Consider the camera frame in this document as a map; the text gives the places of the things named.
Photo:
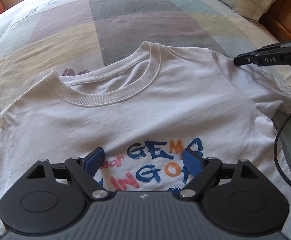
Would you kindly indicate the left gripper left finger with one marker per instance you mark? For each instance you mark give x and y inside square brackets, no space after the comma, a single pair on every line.
[50,197]

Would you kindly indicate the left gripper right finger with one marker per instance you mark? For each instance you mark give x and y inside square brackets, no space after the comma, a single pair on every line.
[237,198]

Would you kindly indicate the wooden headboard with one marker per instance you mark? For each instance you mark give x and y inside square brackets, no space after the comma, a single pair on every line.
[277,20]

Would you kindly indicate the white printed t-shirt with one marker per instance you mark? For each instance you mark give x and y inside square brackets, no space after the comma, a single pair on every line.
[144,111]

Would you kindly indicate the pastel patchwork bed sheet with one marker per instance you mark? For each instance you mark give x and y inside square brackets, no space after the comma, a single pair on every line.
[75,37]

